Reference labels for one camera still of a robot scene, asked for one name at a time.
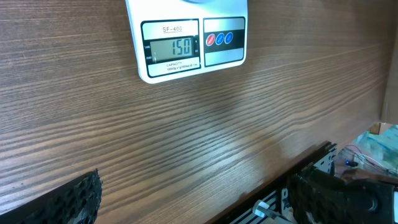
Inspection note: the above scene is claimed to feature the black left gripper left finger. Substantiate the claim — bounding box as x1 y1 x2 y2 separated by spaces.
1 169 102 224

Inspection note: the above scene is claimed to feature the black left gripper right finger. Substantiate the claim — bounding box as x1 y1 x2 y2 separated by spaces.
287 169 397 224

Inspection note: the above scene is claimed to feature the white digital kitchen scale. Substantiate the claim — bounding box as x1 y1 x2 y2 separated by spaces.
126 0 248 84

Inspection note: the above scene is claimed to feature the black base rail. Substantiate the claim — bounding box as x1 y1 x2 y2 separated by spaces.
213 142 336 224

